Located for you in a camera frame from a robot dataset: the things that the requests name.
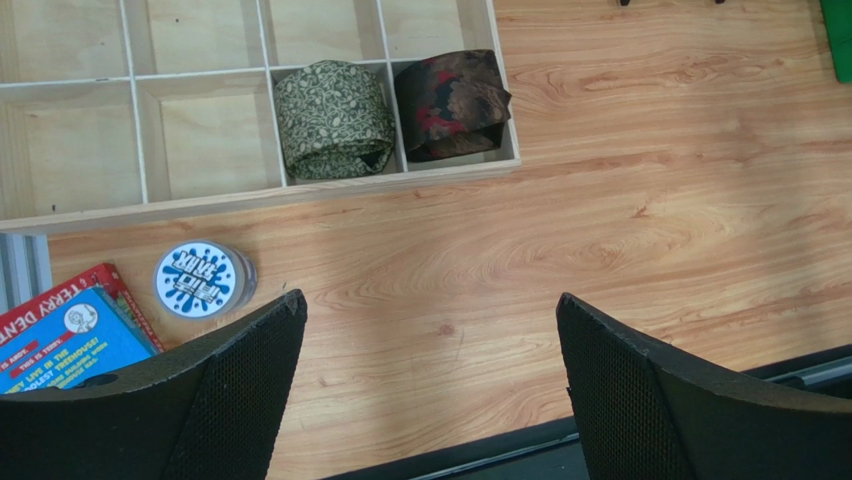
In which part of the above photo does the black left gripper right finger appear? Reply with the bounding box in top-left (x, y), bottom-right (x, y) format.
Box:
top-left (556, 293), bottom-right (851, 479)

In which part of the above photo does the green patterned rolled tie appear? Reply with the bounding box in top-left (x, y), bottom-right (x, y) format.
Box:
top-left (273, 60), bottom-right (396, 181)

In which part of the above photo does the blue children's book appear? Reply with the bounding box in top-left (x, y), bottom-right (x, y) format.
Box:
top-left (1, 286), bottom-right (160, 394)

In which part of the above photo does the brown red rolled tie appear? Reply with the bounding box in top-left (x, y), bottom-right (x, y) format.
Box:
top-left (394, 49), bottom-right (512, 163)

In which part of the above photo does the aluminium frame rail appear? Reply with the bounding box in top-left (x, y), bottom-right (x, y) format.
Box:
top-left (0, 233), bottom-right (53, 313)

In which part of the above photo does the green plastic bin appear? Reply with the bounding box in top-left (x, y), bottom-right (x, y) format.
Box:
top-left (820, 0), bottom-right (851, 84)

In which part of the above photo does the wooden compartment organizer box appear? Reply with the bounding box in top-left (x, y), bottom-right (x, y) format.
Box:
top-left (1, 1), bottom-right (521, 235)

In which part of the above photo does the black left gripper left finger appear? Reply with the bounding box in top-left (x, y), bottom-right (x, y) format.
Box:
top-left (1, 289), bottom-right (308, 479)

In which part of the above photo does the red children's book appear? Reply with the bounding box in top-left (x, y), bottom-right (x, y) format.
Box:
top-left (1, 263), bottom-right (165, 353)

